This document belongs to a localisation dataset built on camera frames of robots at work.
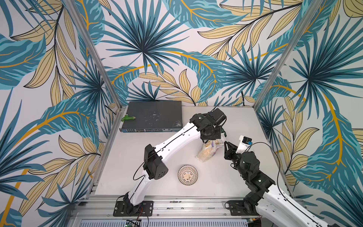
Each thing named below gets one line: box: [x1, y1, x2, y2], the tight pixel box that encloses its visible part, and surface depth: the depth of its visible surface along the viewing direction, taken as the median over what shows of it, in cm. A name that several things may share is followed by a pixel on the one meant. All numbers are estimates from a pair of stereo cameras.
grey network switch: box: [119, 100, 183, 133], surface depth 109 cm
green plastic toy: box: [121, 113, 137, 123], surface depth 106 cm
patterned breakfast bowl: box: [177, 164, 199, 186], surface depth 85 cm
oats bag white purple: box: [195, 135, 225, 163], surface depth 83 cm
